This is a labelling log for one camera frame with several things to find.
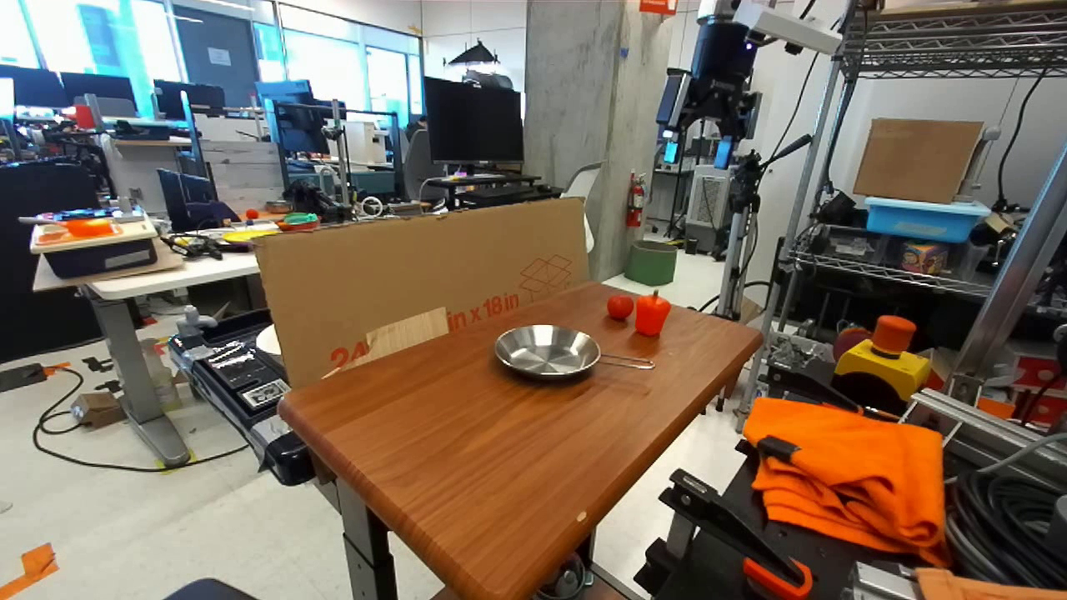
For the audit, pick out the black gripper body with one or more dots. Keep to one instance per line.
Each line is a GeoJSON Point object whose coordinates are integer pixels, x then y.
{"type": "Point", "coordinates": [723, 72]}

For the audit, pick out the orange bell pepper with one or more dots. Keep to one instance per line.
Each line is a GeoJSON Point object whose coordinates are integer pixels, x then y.
{"type": "Point", "coordinates": [651, 316]}

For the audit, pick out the silver metal pan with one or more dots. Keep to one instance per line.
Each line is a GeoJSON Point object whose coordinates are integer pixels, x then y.
{"type": "Point", "coordinates": [548, 351]}

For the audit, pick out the red fire extinguisher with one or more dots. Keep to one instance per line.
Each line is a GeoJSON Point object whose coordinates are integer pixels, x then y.
{"type": "Point", "coordinates": [636, 201]}

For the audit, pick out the green bucket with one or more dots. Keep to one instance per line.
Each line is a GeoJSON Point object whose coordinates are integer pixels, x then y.
{"type": "Point", "coordinates": [651, 265]}

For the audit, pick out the cardboard panel on shelf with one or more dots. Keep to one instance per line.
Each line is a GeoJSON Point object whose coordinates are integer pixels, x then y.
{"type": "Point", "coordinates": [919, 158]}

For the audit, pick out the blue plastic bin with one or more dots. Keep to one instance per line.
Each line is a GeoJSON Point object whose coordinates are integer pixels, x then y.
{"type": "Point", "coordinates": [925, 221]}

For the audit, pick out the red tomato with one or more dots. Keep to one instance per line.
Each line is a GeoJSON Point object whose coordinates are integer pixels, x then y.
{"type": "Point", "coordinates": [619, 308]}

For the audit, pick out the purple computer monitor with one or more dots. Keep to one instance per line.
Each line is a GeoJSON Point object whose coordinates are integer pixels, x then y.
{"type": "Point", "coordinates": [470, 126]}

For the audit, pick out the yellow emergency stop button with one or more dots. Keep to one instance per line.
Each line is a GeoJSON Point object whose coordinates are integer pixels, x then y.
{"type": "Point", "coordinates": [883, 354]}

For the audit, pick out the folded orange cloth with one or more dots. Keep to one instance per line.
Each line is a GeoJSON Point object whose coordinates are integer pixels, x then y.
{"type": "Point", "coordinates": [850, 478]}

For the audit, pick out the brown cardboard sheet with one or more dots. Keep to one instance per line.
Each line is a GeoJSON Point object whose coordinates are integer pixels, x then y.
{"type": "Point", "coordinates": [334, 289]}

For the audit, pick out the wooden table top board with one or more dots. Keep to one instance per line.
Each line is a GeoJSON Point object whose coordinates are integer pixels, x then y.
{"type": "Point", "coordinates": [485, 475]}

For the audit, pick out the box with orange object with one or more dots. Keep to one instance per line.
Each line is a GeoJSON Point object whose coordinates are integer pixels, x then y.
{"type": "Point", "coordinates": [99, 245]}

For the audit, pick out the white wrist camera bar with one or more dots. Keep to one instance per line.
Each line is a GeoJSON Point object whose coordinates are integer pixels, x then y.
{"type": "Point", "coordinates": [766, 19]}

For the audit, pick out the wire shelf rack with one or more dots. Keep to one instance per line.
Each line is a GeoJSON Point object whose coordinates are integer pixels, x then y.
{"type": "Point", "coordinates": [931, 66]}

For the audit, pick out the orange handled clamp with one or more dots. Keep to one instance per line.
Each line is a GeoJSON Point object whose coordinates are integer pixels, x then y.
{"type": "Point", "coordinates": [761, 563]}

